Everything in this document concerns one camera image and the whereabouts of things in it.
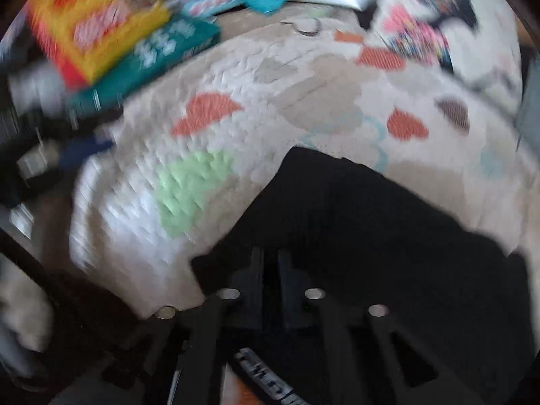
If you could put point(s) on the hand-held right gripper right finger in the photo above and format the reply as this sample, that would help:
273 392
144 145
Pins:
285 280

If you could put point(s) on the heart-print quilted blanket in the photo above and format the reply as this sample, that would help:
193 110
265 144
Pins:
253 109

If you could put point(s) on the colourful print pillow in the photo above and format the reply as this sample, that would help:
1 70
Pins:
443 29

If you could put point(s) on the yellow and red box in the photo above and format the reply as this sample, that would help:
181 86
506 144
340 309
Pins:
90 17

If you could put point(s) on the teal box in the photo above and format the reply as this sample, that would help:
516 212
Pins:
156 59

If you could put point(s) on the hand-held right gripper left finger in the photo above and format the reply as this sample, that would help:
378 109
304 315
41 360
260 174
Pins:
255 280

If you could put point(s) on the black pants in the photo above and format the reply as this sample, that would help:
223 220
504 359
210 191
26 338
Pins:
358 236

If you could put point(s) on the pink and white packet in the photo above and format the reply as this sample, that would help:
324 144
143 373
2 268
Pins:
211 4

